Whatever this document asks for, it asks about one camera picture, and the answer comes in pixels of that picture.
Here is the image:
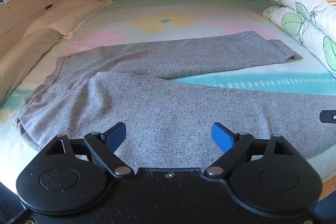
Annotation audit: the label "tan pillow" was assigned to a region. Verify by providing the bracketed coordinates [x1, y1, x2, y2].
[0, 28, 62, 105]

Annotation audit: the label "cream pillow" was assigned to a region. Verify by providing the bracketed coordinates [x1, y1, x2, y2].
[22, 0, 113, 40]

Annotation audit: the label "person's dark trousers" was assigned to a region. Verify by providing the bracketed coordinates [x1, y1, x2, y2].
[0, 182, 24, 224]

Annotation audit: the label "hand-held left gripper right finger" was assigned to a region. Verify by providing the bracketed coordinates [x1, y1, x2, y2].
[204, 122, 295, 179]

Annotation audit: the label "floral bed sheet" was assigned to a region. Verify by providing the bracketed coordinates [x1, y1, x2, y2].
[0, 0, 336, 189]

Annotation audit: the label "grey pants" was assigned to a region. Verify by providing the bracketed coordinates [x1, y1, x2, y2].
[14, 30, 336, 161]

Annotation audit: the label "wooden bed side panel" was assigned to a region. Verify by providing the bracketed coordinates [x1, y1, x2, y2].
[0, 0, 69, 39]

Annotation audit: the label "white leaf print pillow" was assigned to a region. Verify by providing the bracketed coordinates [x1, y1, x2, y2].
[266, 0, 336, 42]
[263, 6, 336, 80]

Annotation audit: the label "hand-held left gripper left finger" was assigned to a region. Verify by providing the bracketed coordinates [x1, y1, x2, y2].
[45, 122, 134, 178]

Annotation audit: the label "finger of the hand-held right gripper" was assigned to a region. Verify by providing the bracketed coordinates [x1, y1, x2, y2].
[320, 110, 336, 124]

